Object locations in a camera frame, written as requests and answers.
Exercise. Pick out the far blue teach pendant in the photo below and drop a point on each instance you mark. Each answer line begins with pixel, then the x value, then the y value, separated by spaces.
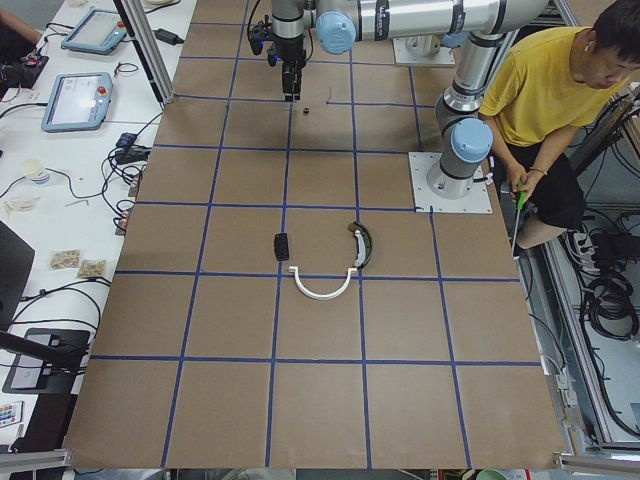
pixel 99 32

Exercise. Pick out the white paper cup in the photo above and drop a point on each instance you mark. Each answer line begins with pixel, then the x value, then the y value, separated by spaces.
pixel 35 171

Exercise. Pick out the green handled screwdriver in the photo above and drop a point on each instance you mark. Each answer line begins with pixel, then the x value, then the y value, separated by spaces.
pixel 519 205

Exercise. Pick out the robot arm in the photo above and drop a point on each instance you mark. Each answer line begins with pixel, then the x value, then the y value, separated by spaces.
pixel 340 24
pixel 467 140

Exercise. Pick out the blue teach pendant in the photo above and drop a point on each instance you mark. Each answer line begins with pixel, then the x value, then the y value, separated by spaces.
pixel 78 102
pixel 99 32

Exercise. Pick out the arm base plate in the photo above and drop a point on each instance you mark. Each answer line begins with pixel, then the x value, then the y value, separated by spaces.
pixel 426 50
pixel 435 192

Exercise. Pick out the black power adapter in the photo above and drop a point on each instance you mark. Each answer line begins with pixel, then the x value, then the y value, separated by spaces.
pixel 167 37

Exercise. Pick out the near blue teach pendant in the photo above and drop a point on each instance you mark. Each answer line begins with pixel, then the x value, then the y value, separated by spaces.
pixel 78 102

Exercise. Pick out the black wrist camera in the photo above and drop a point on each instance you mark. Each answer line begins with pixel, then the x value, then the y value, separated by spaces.
pixel 258 35

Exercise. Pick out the aluminium frame post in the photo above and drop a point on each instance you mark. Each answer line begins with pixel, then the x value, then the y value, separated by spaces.
pixel 140 32

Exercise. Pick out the white curved plastic arc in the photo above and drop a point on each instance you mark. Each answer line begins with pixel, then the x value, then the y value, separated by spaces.
pixel 322 289

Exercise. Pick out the dark green curved brake shoe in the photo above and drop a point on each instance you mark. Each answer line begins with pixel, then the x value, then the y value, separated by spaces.
pixel 365 244

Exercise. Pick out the person in yellow shirt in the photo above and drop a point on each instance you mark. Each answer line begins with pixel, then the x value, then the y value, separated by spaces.
pixel 551 84

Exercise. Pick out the small black flat part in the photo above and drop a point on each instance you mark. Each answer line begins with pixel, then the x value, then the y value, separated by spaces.
pixel 281 246

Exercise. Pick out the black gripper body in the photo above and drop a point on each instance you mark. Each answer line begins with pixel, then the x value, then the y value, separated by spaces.
pixel 289 50

